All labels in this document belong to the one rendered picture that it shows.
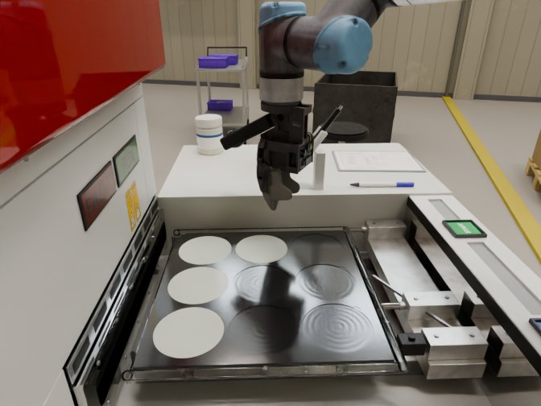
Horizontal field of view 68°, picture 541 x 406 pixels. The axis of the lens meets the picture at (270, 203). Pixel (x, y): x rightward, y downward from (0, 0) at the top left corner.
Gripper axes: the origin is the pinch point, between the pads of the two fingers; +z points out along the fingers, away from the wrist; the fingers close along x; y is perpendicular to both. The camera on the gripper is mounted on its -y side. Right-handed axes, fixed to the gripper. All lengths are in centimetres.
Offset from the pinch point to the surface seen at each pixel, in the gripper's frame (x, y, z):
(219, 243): -7.6, -7.4, 7.3
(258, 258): -8.8, 1.9, 7.3
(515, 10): 673, 53, -32
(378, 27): 632, -133, -6
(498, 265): -0.3, 40.4, 1.7
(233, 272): -14.6, 0.1, 7.3
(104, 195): -29.8, -9.8, -11.9
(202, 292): -21.4, -1.5, 7.3
